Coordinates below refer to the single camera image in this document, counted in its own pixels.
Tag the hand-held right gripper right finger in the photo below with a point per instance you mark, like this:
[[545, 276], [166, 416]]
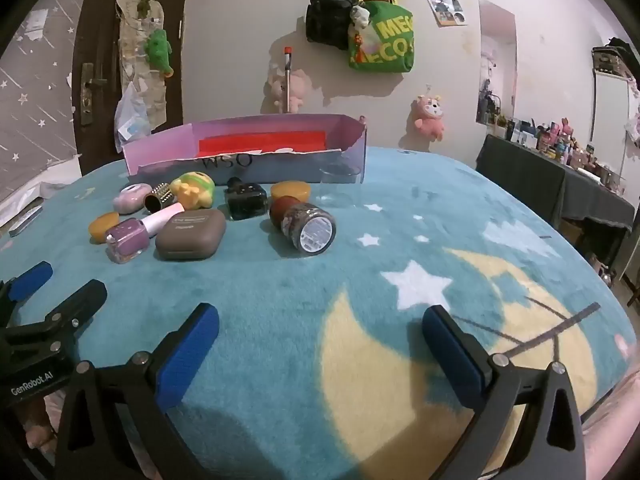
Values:
[[450, 360]]

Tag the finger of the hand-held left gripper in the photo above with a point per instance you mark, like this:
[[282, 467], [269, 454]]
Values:
[[75, 306], [31, 280]]

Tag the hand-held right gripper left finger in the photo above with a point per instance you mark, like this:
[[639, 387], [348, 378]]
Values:
[[190, 355]]

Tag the purple nail polish bottle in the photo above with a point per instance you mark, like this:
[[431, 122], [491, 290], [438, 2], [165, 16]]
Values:
[[127, 240]]

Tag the amber round disc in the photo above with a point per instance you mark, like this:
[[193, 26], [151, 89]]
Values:
[[290, 191], [103, 226]]

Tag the pale pink round case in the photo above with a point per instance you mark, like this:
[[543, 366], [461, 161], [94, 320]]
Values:
[[127, 202]]

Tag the brown rounded case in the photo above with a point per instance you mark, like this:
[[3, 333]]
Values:
[[190, 237]]

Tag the gold ribbed tube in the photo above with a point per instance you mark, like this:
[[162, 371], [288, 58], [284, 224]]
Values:
[[159, 199]]

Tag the black perfume bottle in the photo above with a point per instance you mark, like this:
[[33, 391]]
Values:
[[245, 202]]

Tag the yellow green toy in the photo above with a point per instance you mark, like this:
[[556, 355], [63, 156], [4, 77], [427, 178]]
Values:
[[195, 187]]

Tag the dark red ball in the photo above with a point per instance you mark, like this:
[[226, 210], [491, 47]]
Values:
[[279, 210]]

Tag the dark patterned round jar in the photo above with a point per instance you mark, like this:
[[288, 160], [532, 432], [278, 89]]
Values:
[[310, 230]]

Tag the clear glass cup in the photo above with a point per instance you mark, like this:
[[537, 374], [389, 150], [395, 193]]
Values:
[[340, 180]]

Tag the purple cardboard box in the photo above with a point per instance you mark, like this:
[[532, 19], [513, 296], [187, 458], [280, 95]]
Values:
[[300, 166]]

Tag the person's left hand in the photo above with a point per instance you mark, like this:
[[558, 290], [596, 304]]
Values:
[[39, 432]]

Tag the white flat box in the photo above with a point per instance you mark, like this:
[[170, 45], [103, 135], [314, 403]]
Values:
[[25, 220]]

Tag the white crumpled sheet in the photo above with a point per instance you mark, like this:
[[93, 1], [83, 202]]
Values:
[[45, 185]]

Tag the teal star moon blanket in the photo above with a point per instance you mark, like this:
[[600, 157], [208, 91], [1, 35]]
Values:
[[280, 300]]

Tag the grey star print sheet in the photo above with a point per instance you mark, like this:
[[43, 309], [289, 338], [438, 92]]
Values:
[[30, 110]]

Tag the pink cloth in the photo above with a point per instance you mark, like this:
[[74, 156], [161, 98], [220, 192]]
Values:
[[617, 420]]

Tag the clear plastic bag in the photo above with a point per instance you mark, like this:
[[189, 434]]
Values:
[[131, 120]]

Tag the table with dark cloth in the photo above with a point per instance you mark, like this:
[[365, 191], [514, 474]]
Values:
[[530, 180]]

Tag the red paper liner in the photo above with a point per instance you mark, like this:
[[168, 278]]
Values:
[[260, 142]]

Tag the row of small bottles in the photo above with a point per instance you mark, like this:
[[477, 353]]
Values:
[[555, 145]]

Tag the pink plush toy with face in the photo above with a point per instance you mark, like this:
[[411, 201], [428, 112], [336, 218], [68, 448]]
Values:
[[429, 117]]

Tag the beige hanging organizer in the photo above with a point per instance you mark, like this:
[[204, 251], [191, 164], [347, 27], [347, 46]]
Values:
[[132, 55]]

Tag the dark brown door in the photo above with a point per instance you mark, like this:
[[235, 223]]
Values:
[[100, 35]]

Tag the green plush toy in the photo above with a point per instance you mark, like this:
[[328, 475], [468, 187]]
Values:
[[159, 50]]

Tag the pale pink plush toy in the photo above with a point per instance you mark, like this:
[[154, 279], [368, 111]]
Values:
[[300, 87]]

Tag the mop with orange grip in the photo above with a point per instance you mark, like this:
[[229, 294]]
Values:
[[288, 80]]

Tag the green tote bag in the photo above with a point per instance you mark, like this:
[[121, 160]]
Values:
[[390, 45]]

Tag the dark patterned bag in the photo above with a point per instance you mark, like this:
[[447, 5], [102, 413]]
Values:
[[612, 57]]

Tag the small white plush charm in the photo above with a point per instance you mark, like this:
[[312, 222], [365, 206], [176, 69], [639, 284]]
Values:
[[360, 17]]

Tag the black backpack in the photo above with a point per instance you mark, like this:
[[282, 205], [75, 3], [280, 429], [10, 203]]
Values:
[[327, 15]]

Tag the photo collage wall poster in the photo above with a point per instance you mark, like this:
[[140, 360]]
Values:
[[445, 4]]

